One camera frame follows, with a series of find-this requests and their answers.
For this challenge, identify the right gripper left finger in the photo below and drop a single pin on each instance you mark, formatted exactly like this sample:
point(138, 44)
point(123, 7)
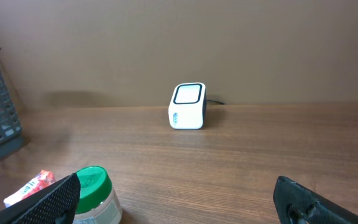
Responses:
point(55, 204)

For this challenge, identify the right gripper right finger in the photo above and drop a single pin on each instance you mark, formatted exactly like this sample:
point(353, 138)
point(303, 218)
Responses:
point(295, 204)

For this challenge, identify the small red white candy pack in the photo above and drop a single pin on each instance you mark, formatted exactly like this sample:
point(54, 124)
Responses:
point(42, 180)

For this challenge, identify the jar with green lid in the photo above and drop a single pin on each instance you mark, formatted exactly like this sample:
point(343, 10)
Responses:
point(98, 203)

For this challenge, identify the white barcode scanner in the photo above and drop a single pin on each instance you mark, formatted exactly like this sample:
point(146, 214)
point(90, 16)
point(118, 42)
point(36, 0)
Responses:
point(188, 106)

